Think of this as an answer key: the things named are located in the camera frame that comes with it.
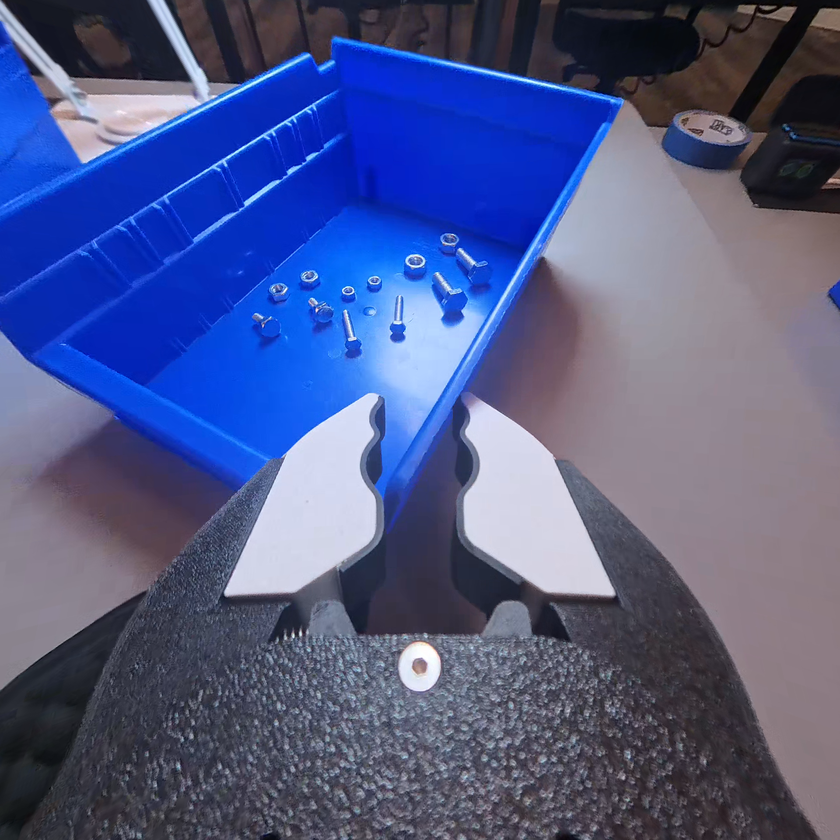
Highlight blue tape roll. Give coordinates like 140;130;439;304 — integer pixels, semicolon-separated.
662;109;753;169

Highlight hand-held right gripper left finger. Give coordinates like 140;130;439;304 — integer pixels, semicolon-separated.
224;394;387;628

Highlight white document stand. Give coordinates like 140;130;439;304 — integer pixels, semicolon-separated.
0;0;214;148

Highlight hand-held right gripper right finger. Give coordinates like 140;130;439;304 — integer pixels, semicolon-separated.
455;392;618;615

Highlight black wrist rest pad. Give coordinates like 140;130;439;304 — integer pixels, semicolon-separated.
0;591;143;840

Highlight black office chair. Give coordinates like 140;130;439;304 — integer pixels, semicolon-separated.
552;0;703;90

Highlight black device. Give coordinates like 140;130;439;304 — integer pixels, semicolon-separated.
739;121;840;214

